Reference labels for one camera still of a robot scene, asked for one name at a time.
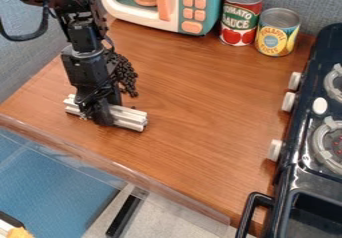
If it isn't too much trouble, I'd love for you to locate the yellow pineapple can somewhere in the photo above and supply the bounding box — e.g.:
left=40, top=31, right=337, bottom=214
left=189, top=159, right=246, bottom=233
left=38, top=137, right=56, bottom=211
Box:
left=253, top=7, right=302, bottom=58

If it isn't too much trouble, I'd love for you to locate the pile of black bits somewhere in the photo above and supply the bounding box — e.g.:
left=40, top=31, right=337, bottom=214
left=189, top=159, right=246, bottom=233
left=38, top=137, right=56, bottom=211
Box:
left=105, top=51, right=141, bottom=99

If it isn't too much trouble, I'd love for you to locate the toy microwave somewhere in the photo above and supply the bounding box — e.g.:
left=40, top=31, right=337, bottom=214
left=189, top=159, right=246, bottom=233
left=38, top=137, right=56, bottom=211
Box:
left=96, top=0, right=233, bottom=37

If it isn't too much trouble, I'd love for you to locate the silver metal bar tool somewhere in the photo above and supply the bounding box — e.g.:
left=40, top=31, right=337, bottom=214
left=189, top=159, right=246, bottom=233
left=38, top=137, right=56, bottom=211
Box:
left=62, top=93, right=150, bottom=133

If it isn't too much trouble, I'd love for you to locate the red tomato can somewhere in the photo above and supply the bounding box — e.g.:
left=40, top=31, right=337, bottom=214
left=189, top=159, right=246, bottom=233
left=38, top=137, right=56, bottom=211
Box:
left=217, top=0, right=266, bottom=47

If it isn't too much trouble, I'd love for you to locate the toy stove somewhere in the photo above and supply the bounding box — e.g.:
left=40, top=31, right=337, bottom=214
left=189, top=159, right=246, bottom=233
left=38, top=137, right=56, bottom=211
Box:
left=233, top=22, right=342, bottom=238

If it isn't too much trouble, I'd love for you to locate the black cable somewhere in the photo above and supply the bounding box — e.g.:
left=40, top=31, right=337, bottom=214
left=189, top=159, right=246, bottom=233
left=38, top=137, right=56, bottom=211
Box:
left=0, top=0, right=51, bottom=43

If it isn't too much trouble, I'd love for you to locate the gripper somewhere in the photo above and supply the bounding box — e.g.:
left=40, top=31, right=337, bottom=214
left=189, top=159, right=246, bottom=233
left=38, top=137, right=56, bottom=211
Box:
left=60, top=45, right=125, bottom=127

